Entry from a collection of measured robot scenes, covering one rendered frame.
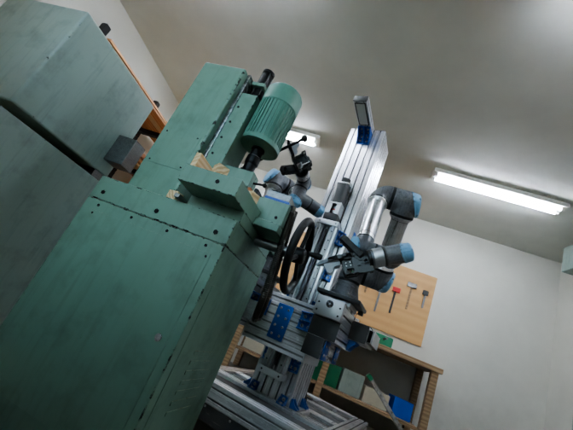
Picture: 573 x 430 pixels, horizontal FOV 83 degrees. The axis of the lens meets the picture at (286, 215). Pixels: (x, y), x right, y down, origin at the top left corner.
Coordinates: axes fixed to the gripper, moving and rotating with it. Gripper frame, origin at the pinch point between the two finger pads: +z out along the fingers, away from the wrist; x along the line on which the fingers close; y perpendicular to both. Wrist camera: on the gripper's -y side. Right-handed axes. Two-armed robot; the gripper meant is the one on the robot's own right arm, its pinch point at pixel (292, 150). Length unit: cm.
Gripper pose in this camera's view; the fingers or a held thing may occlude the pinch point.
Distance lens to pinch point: 155.0
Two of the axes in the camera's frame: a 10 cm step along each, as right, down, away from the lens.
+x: 4.0, 8.1, -4.4
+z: -1.6, -4.1, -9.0
